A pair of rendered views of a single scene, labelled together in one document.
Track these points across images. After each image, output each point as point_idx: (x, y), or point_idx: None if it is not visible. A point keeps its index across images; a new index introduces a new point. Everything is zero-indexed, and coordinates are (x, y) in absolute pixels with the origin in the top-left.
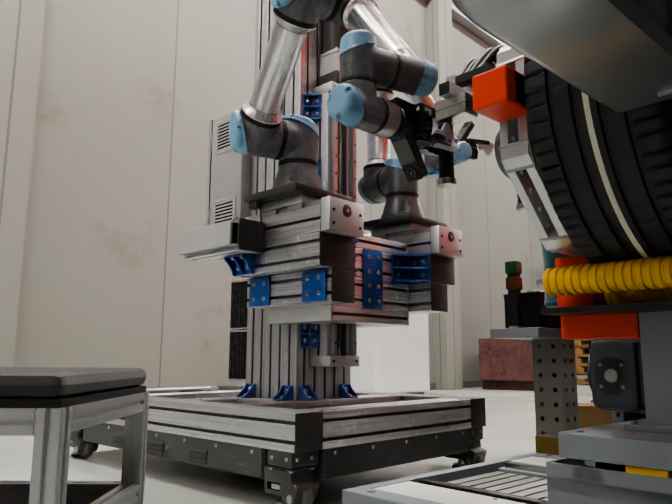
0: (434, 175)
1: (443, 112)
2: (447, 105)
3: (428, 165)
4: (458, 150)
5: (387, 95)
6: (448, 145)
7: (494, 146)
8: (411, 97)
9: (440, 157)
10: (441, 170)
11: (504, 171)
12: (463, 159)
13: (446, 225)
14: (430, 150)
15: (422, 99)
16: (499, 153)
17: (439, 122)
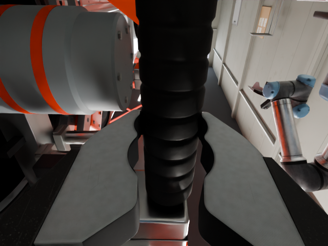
0: (306, 77)
1: (148, 233)
2: (133, 242)
3: (308, 87)
4: (273, 92)
5: (320, 160)
6: (65, 162)
7: (115, 84)
8: (297, 150)
9: (179, 105)
10: (178, 35)
11: (107, 25)
12: (272, 83)
13: (314, 14)
14: (210, 157)
15: (287, 144)
16: (101, 66)
17: (175, 209)
